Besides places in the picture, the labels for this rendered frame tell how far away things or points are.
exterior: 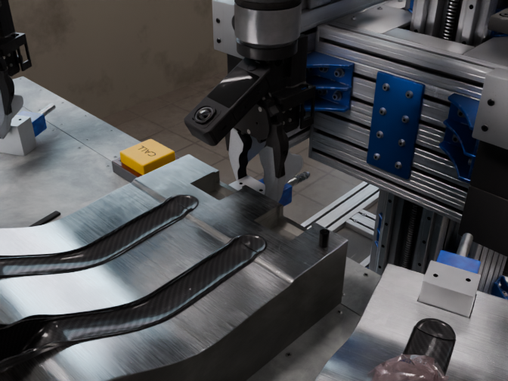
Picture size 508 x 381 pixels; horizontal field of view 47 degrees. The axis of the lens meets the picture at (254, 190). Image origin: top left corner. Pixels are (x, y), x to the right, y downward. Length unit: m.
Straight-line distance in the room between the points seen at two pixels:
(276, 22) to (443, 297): 0.33
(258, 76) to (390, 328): 0.31
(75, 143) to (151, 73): 2.08
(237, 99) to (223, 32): 0.41
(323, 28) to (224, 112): 0.45
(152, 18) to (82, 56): 0.42
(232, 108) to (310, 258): 0.19
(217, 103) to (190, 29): 2.54
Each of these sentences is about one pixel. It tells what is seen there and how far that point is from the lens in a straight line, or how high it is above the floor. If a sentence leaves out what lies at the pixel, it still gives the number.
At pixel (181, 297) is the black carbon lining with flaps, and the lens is 0.57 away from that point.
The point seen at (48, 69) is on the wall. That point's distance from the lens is 2.76.
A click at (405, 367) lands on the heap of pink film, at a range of 0.49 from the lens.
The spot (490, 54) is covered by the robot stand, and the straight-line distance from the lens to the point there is 1.01.
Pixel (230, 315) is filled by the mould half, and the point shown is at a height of 0.88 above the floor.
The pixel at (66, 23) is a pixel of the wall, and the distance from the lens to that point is 2.76.
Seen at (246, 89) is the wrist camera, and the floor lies 1.00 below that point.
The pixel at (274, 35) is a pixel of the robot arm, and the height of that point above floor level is 1.06.
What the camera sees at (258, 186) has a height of 0.85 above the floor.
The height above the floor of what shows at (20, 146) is 0.82.
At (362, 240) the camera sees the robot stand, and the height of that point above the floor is 0.21.
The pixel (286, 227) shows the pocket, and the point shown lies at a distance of 0.67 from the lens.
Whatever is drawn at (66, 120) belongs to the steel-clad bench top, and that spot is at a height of 0.80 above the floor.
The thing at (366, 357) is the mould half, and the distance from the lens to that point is 0.53.
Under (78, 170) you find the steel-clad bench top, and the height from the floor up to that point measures 0.80.
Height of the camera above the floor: 1.27
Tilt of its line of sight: 33 degrees down
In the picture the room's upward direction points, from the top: straight up
